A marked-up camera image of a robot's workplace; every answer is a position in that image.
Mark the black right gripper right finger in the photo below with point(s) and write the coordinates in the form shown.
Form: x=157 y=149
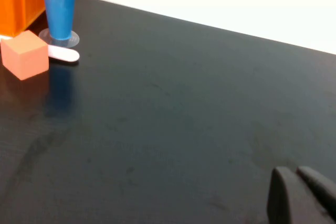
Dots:
x=321 y=186

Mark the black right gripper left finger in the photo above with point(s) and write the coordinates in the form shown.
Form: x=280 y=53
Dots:
x=286 y=203

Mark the pink plastic fork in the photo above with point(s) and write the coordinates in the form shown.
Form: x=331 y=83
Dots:
x=64 y=54

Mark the orange foam cube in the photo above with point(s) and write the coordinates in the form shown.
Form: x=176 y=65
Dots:
x=23 y=56

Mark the blue paper cone cup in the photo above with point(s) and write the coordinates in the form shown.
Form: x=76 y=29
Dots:
x=59 y=3

